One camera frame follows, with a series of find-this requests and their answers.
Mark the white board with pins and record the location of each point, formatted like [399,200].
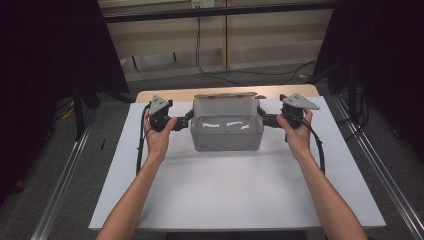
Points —
[216,193]

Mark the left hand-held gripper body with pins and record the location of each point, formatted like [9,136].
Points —
[160,115]

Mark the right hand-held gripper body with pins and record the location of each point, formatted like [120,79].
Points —
[293,111]

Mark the black metal stand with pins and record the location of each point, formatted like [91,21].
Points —
[79,113]

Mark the wooden table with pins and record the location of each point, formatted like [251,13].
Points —
[166,95]

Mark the white wall outlet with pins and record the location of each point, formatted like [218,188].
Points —
[202,3]

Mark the metal floor rail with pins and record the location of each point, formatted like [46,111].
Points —
[63,183]
[383,166]

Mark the black horizontal bar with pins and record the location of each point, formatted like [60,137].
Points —
[233,10]

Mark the person's right hand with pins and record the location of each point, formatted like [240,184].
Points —
[298,138]

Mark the beige wooden cabinet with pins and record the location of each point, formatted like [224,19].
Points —
[266,40]

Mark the black curtain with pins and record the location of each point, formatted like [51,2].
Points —
[393,50]
[40,66]

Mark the person's left hand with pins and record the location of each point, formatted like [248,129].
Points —
[158,140]

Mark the grey plastic box with lid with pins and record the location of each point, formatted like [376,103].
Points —
[226,140]

